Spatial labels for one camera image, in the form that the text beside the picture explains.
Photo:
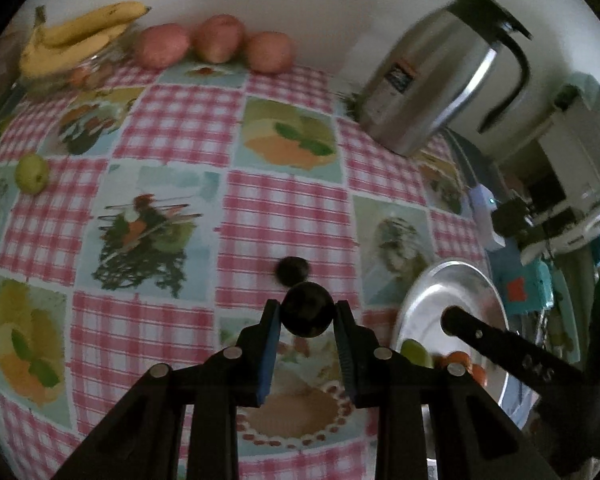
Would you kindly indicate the round steel plate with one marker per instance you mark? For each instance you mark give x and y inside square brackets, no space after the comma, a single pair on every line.
[430,300]

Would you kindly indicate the stainless steel thermos jug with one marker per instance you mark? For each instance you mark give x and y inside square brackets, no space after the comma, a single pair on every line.
[430,85]

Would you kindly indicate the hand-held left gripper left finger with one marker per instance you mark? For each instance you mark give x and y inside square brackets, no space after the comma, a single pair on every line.
[270,360]

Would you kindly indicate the dark round plum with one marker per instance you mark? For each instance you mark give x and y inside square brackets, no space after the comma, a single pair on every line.
[292,270]
[307,310]

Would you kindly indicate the yellow banana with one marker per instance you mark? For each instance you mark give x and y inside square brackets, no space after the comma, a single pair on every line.
[95,20]
[65,55]

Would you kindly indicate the small green guava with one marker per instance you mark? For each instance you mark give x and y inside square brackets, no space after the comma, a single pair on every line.
[31,172]

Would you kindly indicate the red apple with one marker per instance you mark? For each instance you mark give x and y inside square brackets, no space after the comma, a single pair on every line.
[220,37]
[161,45]
[270,52]

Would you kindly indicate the orange tangerine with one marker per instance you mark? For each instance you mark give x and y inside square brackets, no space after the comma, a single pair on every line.
[457,358]

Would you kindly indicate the teal plastic box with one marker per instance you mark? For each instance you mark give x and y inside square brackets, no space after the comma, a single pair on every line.
[525,290]

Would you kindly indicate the clear glass bowl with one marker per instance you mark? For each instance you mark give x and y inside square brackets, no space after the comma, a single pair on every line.
[97,72]

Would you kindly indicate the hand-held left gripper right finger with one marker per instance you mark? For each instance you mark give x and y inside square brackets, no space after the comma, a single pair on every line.
[345,360]

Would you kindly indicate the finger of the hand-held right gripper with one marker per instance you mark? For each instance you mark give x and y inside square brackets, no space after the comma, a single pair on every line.
[480,335]

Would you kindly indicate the green apple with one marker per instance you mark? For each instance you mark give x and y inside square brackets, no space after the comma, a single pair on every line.
[416,351]

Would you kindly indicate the pink checked printed tablecloth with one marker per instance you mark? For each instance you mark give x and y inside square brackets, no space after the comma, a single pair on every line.
[280,200]

